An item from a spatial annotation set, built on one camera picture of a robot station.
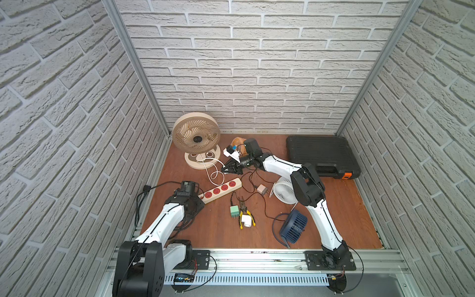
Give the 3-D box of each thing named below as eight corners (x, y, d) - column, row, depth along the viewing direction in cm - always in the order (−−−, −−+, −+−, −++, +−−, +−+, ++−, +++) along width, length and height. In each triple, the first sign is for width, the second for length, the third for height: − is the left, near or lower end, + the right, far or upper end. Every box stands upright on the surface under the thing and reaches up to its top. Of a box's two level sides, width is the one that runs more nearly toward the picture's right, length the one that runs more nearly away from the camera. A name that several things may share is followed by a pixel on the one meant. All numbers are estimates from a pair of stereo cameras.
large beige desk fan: (186, 169, 104) (168, 128, 79) (189, 153, 111) (174, 112, 86) (220, 169, 104) (214, 128, 79) (222, 154, 111) (216, 112, 86)
